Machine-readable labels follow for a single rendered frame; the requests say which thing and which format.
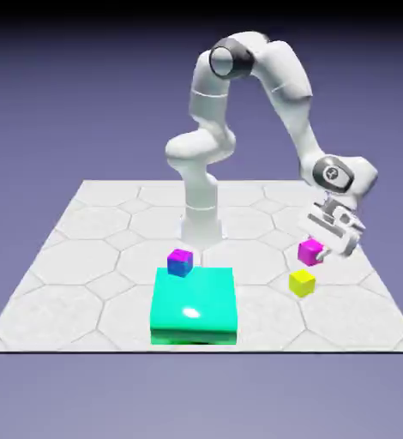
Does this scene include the large cyan box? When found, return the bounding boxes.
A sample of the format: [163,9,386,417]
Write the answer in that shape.
[149,267,238,346]

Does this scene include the small purple blue cube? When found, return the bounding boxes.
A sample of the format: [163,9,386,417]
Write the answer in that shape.
[166,249,194,278]

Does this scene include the small magenta cube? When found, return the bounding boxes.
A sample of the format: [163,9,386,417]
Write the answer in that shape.
[298,238,325,268]

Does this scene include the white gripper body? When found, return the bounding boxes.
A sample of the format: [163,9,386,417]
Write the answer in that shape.
[298,203,362,257]

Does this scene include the small yellow cube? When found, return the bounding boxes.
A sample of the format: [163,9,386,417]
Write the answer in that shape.
[288,268,316,298]

